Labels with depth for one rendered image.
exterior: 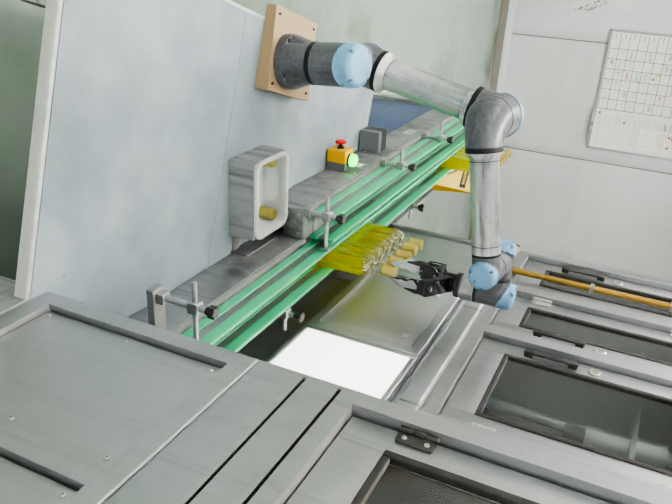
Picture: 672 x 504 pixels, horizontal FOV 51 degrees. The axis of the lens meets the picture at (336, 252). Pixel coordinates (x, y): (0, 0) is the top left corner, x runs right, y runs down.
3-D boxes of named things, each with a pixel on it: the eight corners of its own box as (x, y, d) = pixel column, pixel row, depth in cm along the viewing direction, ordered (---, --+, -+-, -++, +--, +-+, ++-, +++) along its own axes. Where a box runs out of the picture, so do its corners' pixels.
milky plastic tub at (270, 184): (230, 236, 197) (256, 242, 193) (229, 158, 188) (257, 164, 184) (262, 217, 211) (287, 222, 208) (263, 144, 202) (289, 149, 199)
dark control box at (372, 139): (357, 150, 268) (377, 153, 265) (358, 129, 264) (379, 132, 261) (365, 145, 275) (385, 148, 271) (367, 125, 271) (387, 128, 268)
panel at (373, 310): (220, 412, 167) (350, 459, 154) (219, 402, 166) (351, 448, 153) (369, 271, 242) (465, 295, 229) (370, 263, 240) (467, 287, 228)
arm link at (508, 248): (510, 250, 186) (503, 289, 189) (521, 241, 195) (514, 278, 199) (481, 244, 189) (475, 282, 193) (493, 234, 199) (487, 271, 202)
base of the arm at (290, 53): (277, 27, 189) (309, 28, 185) (305, 41, 203) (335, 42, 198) (269, 83, 191) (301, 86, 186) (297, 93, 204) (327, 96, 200)
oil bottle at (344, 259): (306, 262, 217) (370, 278, 209) (307, 246, 215) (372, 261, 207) (315, 256, 222) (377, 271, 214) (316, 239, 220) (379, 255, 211)
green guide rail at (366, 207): (309, 238, 214) (333, 243, 211) (309, 235, 213) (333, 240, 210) (468, 124, 359) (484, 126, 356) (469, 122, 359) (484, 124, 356)
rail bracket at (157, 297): (128, 334, 160) (210, 362, 152) (123, 267, 153) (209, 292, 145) (142, 325, 164) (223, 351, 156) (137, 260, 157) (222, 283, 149)
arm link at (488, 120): (500, 97, 167) (502, 294, 178) (512, 94, 176) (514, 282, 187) (453, 99, 172) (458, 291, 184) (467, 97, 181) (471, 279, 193)
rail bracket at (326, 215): (302, 246, 210) (340, 255, 206) (304, 193, 203) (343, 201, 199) (307, 243, 213) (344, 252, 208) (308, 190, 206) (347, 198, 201)
